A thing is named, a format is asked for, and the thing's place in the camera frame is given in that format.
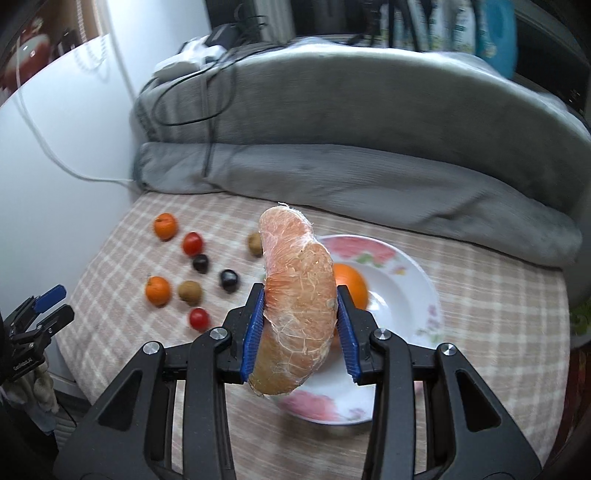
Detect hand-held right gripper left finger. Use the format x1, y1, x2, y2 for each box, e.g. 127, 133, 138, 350
53, 282, 266, 480

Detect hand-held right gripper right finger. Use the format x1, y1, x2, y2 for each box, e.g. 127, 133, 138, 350
336, 285, 541, 480

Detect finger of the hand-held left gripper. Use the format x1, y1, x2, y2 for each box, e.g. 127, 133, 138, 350
33, 284, 66, 313
33, 304, 75, 335

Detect peeled pomelo segment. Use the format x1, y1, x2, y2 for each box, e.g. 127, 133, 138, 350
247, 202, 335, 398

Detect floral white plate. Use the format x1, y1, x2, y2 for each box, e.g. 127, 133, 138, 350
272, 234, 441, 424

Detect small tangerine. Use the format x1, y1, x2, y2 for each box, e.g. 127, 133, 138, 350
153, 213, 179, 241
145, 276, 171, 306

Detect person's left hand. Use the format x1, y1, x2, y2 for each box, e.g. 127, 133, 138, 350
7, 357, 60, 415

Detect large orange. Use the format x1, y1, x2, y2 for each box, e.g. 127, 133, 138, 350
330, 263, 370, 349

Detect black jacket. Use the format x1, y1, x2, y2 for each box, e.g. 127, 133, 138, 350
0, 385, 77, 480

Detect beige checked blanket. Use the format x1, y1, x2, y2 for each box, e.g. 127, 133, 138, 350
60, 189, 571, 480

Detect grey fleece blanket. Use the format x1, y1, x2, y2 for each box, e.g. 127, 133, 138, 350
131, 44, 585, 268

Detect white power adapter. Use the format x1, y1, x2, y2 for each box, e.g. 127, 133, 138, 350
154, 39, 218, 79

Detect black power adapter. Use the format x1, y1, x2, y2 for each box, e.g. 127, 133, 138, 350
205, 23, 242, 48

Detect white printed packaging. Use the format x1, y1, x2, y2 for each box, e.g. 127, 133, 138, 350
392, 0, 477, 52

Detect blue bag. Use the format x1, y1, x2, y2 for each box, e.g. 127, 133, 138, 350
475, 0, 518, 77

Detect white cable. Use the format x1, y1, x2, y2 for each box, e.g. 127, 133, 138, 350
14, 28, 136, 185

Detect black cable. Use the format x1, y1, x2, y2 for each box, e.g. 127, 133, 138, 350
151, 14, 271, 185

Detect framed wall picture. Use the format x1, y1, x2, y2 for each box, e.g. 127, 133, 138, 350
0, 0, 105, 104

